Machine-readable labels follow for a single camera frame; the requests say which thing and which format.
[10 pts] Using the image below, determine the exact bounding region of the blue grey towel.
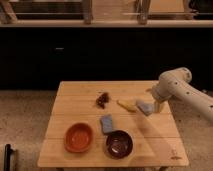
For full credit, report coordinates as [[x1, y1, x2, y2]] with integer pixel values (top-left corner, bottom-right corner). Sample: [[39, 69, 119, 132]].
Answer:
[[136, 100, 154, 116]]

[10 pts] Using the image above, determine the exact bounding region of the black object at floor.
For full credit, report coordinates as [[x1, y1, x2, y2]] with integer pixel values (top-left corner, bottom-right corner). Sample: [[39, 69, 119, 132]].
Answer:
[[3, 144, 14, 171]]

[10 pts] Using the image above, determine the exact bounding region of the dark grape bunch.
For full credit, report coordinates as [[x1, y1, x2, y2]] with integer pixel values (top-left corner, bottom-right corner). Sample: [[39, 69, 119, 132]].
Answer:
[[96, 92, 109, 109]]

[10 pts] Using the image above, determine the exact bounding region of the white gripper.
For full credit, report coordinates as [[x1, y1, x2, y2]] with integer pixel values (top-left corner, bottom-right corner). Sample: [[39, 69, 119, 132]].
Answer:
[[151, 85, 171, 113]]

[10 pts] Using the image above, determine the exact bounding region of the orange bowl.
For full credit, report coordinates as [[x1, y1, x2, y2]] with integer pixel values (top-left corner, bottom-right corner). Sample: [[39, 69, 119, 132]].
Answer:
[[64, 122, 93, 153]]

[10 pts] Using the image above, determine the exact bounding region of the wooden shelf rail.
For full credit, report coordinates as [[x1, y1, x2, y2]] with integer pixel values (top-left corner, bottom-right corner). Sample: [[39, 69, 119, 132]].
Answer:
[[0, 0, 213, 27]]

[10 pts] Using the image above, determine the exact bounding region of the purple bowl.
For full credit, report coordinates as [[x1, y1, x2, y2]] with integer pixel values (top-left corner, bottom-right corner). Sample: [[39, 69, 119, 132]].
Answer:
[[106, 130, 133, 159]]

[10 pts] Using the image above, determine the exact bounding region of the yellow banana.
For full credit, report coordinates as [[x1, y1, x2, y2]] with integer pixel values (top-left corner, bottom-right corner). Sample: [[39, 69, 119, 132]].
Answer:
[[117, 100, 137, 112]]

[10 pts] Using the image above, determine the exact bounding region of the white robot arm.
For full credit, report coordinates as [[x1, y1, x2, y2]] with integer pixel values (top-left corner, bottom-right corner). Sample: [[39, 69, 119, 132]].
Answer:
[[151, 67, 213, 123]]

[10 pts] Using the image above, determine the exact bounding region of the wooden folding table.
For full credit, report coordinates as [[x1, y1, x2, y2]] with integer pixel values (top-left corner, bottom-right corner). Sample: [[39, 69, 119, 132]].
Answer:
[[38, 81, 189, 168]]

